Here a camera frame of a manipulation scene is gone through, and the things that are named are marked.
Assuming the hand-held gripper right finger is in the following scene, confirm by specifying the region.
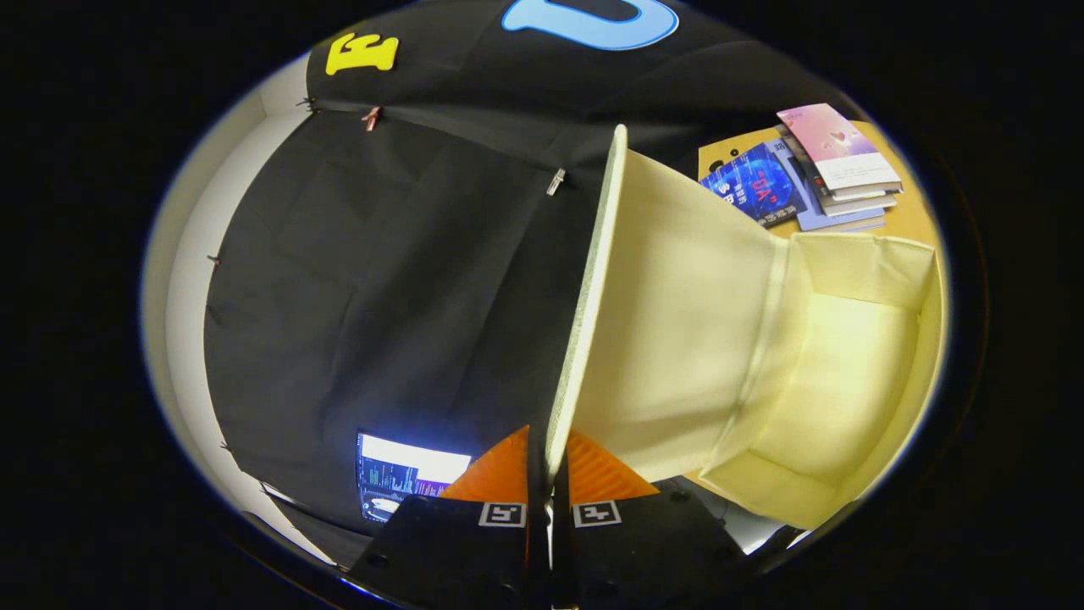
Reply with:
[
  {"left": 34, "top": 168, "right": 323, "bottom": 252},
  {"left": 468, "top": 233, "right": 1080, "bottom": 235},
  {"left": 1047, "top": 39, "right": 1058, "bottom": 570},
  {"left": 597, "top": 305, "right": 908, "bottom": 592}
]
[{"left": 550, "top": 430, "right": 756, "bottom": 610}]

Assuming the lavender cover book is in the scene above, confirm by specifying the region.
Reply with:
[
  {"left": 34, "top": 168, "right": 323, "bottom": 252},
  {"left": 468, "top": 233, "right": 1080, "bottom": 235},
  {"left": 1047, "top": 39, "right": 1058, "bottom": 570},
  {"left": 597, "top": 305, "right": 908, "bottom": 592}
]
[{"left": 772, "top": 138, "right": 887, "bottom": 233}]

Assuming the blue cover book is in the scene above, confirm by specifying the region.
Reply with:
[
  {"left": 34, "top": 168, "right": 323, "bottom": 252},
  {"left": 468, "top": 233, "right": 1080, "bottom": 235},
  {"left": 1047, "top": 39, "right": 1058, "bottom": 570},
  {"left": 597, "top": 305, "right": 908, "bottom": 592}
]
[{"left": 700, "top": 144, "right": 808, "bottom": 229}]

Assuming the computer monitor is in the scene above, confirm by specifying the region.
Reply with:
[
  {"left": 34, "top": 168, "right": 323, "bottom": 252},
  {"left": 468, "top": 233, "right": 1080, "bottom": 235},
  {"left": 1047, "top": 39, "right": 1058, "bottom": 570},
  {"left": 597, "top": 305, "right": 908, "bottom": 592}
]
[{"left": 356, "top": 431, "right": 473, "bottom": 524}]

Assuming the black backdrop cloth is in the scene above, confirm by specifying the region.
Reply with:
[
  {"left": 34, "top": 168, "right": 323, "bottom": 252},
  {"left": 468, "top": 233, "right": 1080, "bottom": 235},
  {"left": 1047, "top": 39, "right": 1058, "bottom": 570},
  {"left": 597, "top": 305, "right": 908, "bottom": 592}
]
[{"left": 203, "top": 0, "right": 856, "bottom": 543}]

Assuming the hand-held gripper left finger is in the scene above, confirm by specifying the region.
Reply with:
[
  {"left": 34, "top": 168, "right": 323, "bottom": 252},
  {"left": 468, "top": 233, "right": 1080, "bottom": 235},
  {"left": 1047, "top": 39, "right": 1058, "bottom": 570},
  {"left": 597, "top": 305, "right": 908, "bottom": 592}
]
[{"left": 346, "top": 425, "right": 550, "bottom": 610}]

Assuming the green fabric storage box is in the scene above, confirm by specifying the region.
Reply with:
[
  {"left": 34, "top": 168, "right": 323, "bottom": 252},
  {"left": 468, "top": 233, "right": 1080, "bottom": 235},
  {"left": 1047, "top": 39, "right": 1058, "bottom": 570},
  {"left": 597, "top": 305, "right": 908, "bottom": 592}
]
[{"left": 545, "top": 125, "right": 943, "bottom": 531}]

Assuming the pink cover book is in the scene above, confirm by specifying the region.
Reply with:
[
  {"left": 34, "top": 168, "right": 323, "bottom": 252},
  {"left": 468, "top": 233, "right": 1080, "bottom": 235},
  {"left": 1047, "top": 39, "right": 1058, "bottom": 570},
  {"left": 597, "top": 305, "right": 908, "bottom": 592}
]
[{"left": 777, "top": 103, "right": 904, "bottom": 192}]

